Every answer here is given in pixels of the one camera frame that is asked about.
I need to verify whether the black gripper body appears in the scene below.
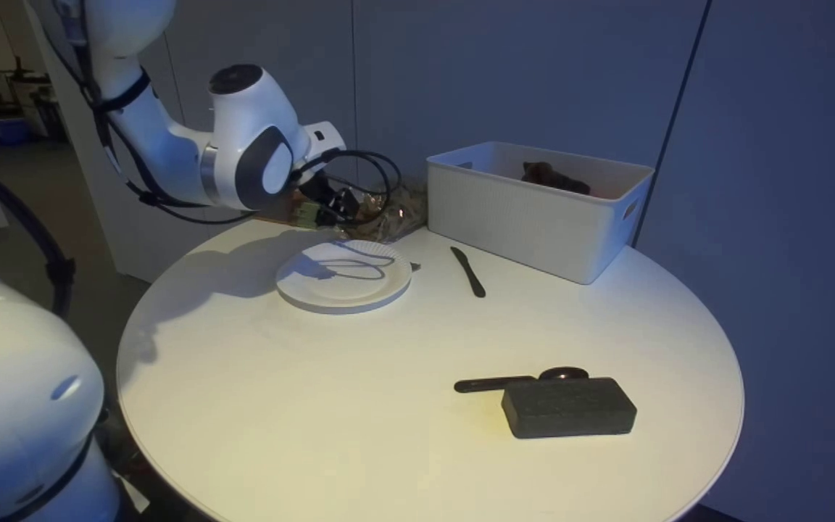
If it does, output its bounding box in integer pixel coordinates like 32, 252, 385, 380
296, 178, 363, 229

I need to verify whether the white round plate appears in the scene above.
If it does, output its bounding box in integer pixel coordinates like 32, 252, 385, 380
274, 242, 412, 313

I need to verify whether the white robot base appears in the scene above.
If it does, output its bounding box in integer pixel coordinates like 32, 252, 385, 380
0, 281, 122, 522

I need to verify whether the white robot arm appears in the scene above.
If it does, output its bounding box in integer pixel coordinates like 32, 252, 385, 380
32, 0, 358, 226

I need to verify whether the black knife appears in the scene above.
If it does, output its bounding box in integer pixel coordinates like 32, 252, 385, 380
450, 248, 487, 300

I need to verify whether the round white table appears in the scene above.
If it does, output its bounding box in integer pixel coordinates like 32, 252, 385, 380
115, 220, 746, 522

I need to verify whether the white plastic storage box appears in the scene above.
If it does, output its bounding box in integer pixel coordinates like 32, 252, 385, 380
427, 142, 653, 284

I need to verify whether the black rectangular sponge block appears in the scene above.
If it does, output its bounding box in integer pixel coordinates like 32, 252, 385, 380
502, 378, 638, 439

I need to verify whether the black cable hose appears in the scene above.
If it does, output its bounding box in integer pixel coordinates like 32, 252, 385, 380
0, 142, 77, 323

